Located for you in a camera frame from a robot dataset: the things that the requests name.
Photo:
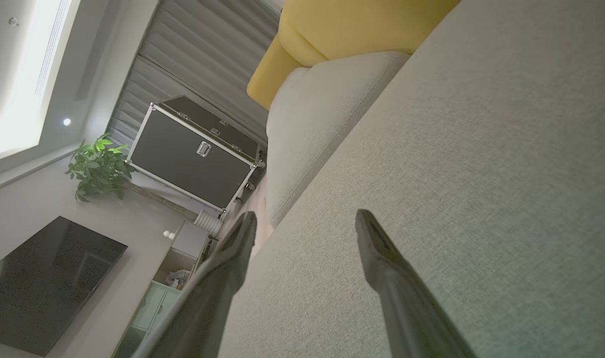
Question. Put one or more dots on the grey pleated curtain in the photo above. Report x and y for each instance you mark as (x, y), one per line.
(203, 44)

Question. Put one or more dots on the black flight case silver edges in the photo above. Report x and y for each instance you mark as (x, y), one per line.
(188, 159)

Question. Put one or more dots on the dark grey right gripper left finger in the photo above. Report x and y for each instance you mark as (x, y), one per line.
(217, 298)

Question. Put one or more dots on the yellow sofa back cushion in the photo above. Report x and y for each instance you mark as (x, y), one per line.
(342, 30)

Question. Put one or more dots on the grey fabric sofa seat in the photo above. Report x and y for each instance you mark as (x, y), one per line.
(481, 174)

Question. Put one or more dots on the white ceiling air vent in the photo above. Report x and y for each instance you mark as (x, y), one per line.
(51, 44)

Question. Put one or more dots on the black flat screen television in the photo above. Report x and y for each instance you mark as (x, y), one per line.
(43, 283)

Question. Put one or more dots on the white and mint media cabinet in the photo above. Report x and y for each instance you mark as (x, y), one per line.
(155, 308)

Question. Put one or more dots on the grey fabric ottoman cushion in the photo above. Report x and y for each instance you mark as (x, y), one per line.
(312, 124)

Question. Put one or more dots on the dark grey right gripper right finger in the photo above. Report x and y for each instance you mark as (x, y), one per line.
(406, 308)

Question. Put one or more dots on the green leafy potted plant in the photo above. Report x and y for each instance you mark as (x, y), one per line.
(98, 166)

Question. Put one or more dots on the white ribbed cylindrical container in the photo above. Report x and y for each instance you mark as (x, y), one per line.
(209, 223)

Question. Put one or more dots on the clutter inside cabinet shelf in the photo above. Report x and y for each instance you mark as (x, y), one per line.
(178, 279)

